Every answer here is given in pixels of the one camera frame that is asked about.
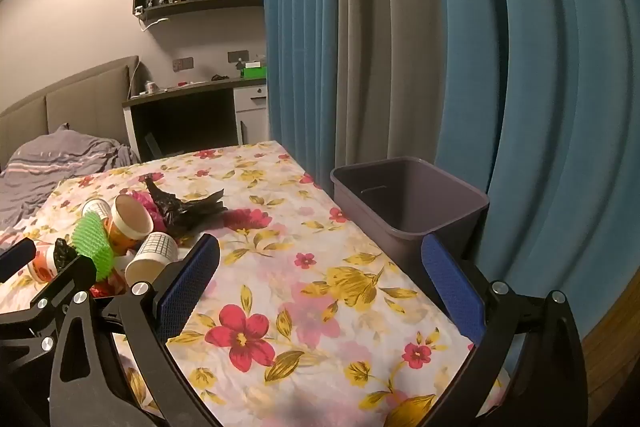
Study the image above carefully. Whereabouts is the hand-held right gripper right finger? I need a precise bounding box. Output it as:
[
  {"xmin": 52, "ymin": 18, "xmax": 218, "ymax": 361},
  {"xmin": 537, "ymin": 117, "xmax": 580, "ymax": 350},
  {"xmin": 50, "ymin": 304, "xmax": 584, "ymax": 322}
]
[{"xmin": 420, "ymin": 233, "xmax": 589, "ymax": 427}]

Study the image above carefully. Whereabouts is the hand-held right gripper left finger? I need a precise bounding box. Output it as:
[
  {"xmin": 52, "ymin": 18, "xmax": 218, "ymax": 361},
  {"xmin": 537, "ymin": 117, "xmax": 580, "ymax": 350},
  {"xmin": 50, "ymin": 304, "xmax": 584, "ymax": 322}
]
[{"xmin": 50, "ymin": 233, "xmax": 223, "ymax": 427}]

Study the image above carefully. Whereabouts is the blue curtain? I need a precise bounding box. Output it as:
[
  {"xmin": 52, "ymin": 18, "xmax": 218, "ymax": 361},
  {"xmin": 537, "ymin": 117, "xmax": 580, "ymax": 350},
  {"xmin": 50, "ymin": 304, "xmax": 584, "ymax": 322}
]
[
  {"xmin": 424, "ymin": 0, "xmax": 640, "ymax": 329},
  {"xmin": 261, "ymin": 0, "xmax": 347, "ymax": 188}
]

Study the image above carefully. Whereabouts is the orange paper cup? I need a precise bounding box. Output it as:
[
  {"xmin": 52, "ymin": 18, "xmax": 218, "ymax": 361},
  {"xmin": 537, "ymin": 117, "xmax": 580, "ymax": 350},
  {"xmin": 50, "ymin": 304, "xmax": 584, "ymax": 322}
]
[
  {"xmin": 111, "ymin": 194, "xmax": 155, "ymax": 256},
  {"xmin": 27, "ymin": 244, "xmax": 59, "ymax": 284}
]

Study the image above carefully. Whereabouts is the pink wrapper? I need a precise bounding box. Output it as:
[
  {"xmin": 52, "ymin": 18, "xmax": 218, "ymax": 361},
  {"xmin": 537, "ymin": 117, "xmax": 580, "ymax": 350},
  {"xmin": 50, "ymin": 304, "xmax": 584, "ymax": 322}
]
[{"xmin": 130, "ymin": 189, "xmax": 167, "ymax": 229}]

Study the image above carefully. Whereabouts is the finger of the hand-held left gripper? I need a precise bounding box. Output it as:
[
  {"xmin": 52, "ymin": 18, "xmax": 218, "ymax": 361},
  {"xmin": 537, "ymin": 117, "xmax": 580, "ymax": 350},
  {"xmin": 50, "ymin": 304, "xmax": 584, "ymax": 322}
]
[
  {"xmin": 0, "ymin": 238, "xmax": 37, "ymax": 282},
  {"xmin": 0, "ymin": 254, "xmax": 97, "ymax": 358}
]

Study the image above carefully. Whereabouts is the green foam net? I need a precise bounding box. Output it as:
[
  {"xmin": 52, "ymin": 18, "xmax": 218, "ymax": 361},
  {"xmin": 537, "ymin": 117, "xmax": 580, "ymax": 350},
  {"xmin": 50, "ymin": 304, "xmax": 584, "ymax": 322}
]
[{"xmin": 70, "ymin": 212, "xmax": 117, "ymax": 281}]

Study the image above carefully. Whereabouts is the small black plastic bag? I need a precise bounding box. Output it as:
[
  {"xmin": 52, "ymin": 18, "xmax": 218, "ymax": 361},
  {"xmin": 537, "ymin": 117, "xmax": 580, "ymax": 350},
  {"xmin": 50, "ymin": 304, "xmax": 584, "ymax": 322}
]
[{"xmin": 54, "ymin": 238, "xmax": 77, "ymax": 269}]

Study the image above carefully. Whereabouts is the floral tablecloth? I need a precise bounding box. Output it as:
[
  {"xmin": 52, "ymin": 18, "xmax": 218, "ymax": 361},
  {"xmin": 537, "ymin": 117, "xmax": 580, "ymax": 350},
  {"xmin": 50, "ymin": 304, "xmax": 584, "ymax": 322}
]
[{"xmin": 0, "ymin": 139, "xmax": 512, "ymax": 427}]

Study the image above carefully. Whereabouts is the white drawer cabinet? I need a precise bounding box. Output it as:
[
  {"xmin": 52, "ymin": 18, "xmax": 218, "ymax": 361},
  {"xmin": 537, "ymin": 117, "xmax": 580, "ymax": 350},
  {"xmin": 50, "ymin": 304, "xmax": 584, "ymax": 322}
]
[{"xmin": 233, "ymin": 85, "xmax": 271, "ymax": 146}]

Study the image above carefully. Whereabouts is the grey curtain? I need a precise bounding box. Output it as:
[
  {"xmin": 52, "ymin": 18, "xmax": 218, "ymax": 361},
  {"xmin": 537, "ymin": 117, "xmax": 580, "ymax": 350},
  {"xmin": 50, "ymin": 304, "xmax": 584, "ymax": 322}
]
[{"xmin": 334, "ymin": 0, "xmax": 447, "ymax": 208}]

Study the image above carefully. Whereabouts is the dark desk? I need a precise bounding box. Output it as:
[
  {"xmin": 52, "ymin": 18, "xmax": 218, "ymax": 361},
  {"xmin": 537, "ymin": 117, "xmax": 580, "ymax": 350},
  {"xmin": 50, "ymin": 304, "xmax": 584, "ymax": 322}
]
[{"xmin": 122, "ymin": 76, "xmax": 271, "ymax": 161}]

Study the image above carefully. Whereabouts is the grey striped blanket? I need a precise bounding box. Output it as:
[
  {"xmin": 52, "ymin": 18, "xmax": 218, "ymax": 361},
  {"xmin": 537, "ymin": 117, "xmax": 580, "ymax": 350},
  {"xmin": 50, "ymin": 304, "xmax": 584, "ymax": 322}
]
[{"xmin": 0, "ymin": 123, "xmax": 142, "ymax": 229}]

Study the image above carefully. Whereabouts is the white grid paper cup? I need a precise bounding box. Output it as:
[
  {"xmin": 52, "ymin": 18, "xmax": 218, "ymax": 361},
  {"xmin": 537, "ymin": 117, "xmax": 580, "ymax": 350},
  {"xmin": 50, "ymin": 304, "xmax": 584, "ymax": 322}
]
[
  {"xmin": 81, "ymin": 198, "xmax": 112, "ymax": 224},
  {"xmin": 124, "ymin": 231, "xmax": 179, "ymax": 286}
]

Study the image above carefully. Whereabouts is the grey padded headboard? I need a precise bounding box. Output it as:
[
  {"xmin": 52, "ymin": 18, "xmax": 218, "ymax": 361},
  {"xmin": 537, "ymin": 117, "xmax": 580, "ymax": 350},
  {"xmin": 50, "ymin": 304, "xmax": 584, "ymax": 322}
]
[{"xmin": 0, "ymin": 55, "xmax": 142, "ymax": 168}]

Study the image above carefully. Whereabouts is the grey plastic bin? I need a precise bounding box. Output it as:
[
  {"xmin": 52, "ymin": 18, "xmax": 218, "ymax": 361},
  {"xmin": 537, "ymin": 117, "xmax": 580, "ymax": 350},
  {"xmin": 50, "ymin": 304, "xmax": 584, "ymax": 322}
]
[{"xmin": 330, "ymin": 156, "xmax": 491, "ymax": 279}]

